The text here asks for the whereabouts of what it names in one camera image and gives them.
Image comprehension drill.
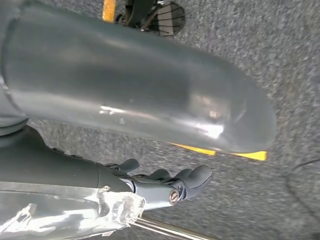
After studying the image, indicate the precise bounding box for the steel workbench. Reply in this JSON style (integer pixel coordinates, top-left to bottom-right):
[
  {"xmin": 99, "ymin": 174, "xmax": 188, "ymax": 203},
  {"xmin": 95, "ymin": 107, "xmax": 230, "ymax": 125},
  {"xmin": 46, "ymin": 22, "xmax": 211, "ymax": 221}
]
[{"xmin": 131, "ymin": 215, "xmax": 216, "ymax": 240}]

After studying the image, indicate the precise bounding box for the yellow floor tape outline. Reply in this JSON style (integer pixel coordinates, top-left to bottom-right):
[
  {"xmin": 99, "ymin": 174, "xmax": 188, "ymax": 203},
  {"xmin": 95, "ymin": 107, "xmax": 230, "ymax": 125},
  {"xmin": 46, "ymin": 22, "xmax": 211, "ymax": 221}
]
[{"xmin": 102, "ymin": 0, "xmax": 269, "ymax": 162}]

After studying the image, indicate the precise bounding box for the black right robot foot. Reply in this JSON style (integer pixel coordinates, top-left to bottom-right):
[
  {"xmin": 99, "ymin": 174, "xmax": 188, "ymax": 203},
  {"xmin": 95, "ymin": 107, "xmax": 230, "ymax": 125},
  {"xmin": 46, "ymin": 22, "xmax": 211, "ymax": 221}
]
[{"xmin": 115, "ymin": 0, "xmax": 186, "ymax": 37}]

